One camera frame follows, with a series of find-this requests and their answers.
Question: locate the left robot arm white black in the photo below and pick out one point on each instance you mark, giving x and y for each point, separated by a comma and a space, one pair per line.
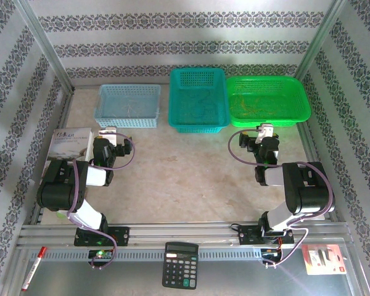
61, 185

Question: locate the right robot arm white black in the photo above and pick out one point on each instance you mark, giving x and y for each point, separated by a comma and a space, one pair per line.
308, 191

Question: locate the book with bread cover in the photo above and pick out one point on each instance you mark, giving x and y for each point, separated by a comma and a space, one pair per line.
68, 145

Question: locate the light blue plastic basket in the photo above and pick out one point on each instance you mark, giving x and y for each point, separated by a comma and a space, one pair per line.
117, 95

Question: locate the green plastic basket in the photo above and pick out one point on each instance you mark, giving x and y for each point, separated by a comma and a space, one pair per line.
296, 92

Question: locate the teal plastic basket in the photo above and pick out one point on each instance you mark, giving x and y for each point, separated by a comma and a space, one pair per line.
182, 83

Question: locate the left controller board green LED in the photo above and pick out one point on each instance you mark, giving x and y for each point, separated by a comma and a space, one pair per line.
101, 254

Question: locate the red packaged USB drive card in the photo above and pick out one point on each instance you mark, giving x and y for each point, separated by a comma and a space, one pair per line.
323, 259

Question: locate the black desk calculator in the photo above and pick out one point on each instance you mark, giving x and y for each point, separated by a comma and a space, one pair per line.
180, 265

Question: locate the grey metal shelf plate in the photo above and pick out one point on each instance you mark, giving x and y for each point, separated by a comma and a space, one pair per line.
249, 280

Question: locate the red white marker pen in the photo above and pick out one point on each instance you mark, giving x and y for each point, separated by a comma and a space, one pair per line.
31, 274

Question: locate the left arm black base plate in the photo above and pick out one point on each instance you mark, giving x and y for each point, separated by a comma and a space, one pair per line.
120, 235

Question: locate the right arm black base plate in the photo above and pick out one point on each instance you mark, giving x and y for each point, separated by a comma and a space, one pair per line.
248, 234

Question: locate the aluminium mounting rail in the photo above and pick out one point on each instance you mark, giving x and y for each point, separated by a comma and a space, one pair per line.
179, 232

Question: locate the aluminium frame post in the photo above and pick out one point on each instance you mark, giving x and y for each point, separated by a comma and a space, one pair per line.
320, 40
46, 46

